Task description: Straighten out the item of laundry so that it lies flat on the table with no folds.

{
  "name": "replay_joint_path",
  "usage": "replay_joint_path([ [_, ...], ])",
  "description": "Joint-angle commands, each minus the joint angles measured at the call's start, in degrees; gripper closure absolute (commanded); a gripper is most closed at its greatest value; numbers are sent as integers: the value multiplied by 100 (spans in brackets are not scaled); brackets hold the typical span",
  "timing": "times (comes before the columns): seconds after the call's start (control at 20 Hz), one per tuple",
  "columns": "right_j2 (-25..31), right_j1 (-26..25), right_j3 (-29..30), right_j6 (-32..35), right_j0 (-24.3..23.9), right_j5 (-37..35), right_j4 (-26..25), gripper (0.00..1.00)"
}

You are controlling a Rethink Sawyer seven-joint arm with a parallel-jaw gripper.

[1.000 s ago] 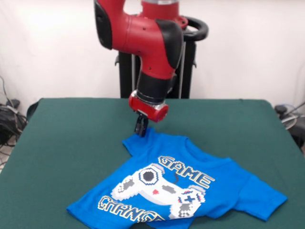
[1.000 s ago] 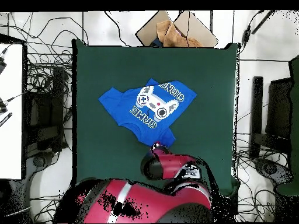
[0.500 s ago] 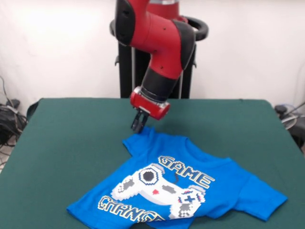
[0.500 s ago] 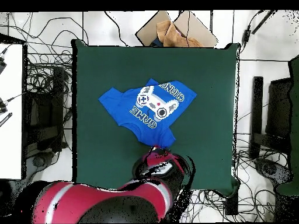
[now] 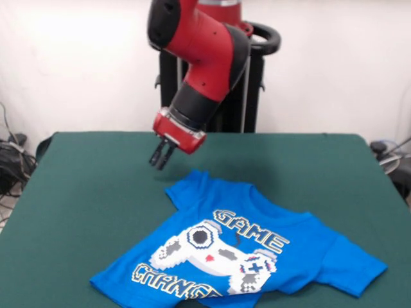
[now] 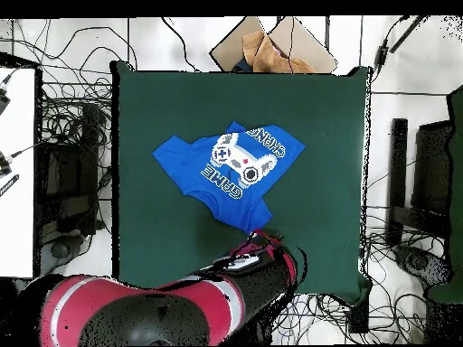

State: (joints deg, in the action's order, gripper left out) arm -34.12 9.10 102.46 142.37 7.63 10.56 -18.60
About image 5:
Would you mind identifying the blue printed t-shirt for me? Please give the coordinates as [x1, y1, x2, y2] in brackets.
[89, 169, 389, 308]

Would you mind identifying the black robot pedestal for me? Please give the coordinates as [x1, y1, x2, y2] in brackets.
[153, 21, 282, 133]

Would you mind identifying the black cable tangle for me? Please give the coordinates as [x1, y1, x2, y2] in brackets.
[369, 137, 411, 206]
[0, 102, 38, 225]

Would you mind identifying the dark green table cloth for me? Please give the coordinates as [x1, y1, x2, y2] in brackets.
[0, 131, 411, 308]

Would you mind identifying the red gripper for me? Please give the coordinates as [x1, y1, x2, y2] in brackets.
[149, 107, 207, 171]

